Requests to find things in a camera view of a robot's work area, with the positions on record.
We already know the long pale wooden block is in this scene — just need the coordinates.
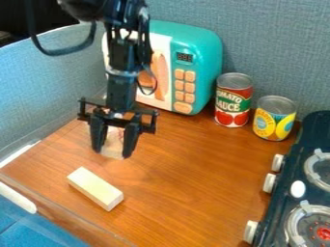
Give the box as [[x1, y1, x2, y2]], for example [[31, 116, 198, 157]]
[[66, 166, 125, 212]]

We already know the red tomato can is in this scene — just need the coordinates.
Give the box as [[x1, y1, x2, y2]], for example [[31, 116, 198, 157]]
[[212, 71, 256, 128]]

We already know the toy stove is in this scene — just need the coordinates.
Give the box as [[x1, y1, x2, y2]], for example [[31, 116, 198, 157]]
[[242, 110, 330, 247]]

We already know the small pale wooden block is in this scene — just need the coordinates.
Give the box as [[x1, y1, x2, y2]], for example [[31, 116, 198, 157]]
[[100, 124, 128, 160]]

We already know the yellow can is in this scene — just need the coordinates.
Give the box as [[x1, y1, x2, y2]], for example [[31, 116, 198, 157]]
[[251, 95, 298, 142]]

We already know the teal toy microwave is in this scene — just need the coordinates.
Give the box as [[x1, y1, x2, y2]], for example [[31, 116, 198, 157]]
[[100, 18, 225, 116]]

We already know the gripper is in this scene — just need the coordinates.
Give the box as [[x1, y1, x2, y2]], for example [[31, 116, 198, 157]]
[[75, 71, 160, 160]]

